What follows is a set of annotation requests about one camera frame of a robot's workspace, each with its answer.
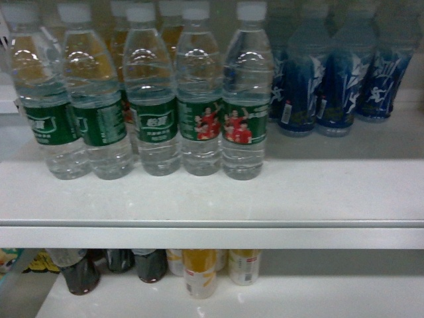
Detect water bottle red figures left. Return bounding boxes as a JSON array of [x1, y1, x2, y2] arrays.
[[175, 1, 222, 176]]

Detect water bottle red figures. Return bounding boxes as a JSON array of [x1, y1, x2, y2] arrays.
[[175, 1, 222, 176], [222, 1, 274, 180]]

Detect water bottle red figures right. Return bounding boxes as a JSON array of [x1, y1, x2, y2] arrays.
[[222, 1, 274, 180]]

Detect water bottle centre green label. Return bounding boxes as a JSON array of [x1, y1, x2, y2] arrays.
[[123, 3, 180, 176]]

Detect white water shelf board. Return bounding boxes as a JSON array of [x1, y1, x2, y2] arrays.
[[1, 102, 423, 249]]

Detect water bottle far left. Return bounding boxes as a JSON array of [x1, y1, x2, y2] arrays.
[[1, 2, 91, 180]]

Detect yellow white bottle front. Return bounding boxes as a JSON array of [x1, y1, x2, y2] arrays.
[[182, 249, 217, 299]]

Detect yellow white bottle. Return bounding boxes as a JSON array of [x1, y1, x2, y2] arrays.
[[228, 249, 262, 286], [182, 249, 217, 299]]

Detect yellow white bottle right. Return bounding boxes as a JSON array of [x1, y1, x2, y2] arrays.
[[228, 249, 262, 286]]

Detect blue sports drink left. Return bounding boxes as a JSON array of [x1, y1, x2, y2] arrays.
[[278, 1, 331, 137]]

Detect blue sports drink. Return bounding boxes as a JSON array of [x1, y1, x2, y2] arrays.
[[316, 1, 376, 137], [278, 1, 331, 137], [356, 1, 422, 122]]

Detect dark tea bottle right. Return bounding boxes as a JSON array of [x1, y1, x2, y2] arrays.
[[132, 249, 168, 284]]

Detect dark tea bottle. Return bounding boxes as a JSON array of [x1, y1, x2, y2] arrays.
[[132, 249, 168, 284], [46, 248, 101, 295]]

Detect blue sports drink middle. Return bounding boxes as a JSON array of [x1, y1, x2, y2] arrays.
[[316, 1, 376, 137]]

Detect dark tea bottle left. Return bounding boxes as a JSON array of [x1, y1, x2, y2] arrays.
[[46, 248, 101, 295]]

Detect blue sports drink right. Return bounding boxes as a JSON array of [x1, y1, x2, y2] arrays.
[[356, 1, 422, 122]]

